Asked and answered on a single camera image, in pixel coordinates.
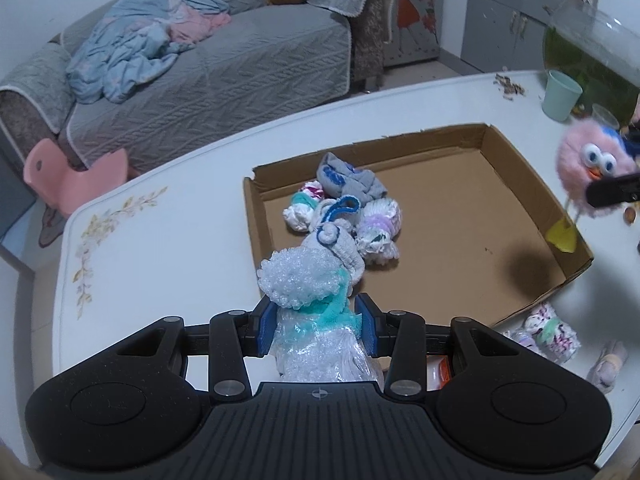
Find bubble wrap teal tie bundle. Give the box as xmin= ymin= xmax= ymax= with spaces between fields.
xmin=257 ymin=246 xmax=383 ymax=384

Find glass fish bowl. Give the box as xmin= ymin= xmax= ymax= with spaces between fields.
xmin=544 ymin=0 xmax=639 ymax=127

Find pink plastic stool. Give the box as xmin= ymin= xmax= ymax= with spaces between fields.
xmin=23 ymin=139 xmax=129 ymax=218

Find mint green plastic cup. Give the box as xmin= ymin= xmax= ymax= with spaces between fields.
xmin=541 ymin=70 xmax=582 ymax=122

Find clear plastic cup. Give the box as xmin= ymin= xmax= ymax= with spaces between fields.
xmin=591 ymin=103 xmax=620 ymax=131

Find small orange plastic bundle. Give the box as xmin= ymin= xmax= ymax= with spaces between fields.
xmin=426 ymin=356 xmax=451 ymax=391

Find lavender cloth beige tie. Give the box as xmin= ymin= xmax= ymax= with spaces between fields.
xmin=587 ymin=340 xmax=628 ymax=394

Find light blue blanket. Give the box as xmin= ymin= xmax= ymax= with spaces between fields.
xmin=66 ymin=0 xmax=231 ymax=105

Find grey sock blue trim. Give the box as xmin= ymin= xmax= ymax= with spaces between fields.
xmin=302 ymin=195 xmax=366 ymax=295

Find pastel sock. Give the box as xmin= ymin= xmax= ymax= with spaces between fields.
xmin=503 ymin=302 xmax=580 ymax=364

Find grey quilted sofa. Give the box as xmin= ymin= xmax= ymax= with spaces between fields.
xmin=1 ymin=0 xmax=392 ymax=171

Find grey blue patterned sock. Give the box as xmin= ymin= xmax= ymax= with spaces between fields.
xmin=317 ymin=152 xmax=387 ymax=206

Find white purple sock bundle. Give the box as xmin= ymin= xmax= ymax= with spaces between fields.
xmin=355 ymin=197 xmax=402 ymax=266

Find scattered seed shells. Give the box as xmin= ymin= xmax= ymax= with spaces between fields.
xmin=494 ymin=74 xmax=526 ymax=101

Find decorated fridge door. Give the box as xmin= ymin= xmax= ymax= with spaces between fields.
xmin=384 ymin=0 xmax=444 ymax=67

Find white teal pink sock ball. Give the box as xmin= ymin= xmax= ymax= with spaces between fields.
xmin=282 ymin=180 xmax=326 ymax=233

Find pink fluffy monster toy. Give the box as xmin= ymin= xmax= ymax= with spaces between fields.
xmin=546 ymin=120 xmax=640 ymax=254

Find grey cabinet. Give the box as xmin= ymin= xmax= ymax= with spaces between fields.
xmin=461 ymin=0 xmax=563 ymax=73

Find brown cardboard tray box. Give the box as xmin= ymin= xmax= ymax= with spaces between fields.
xmin=242 ymin=122 xmax=595 ymax=330

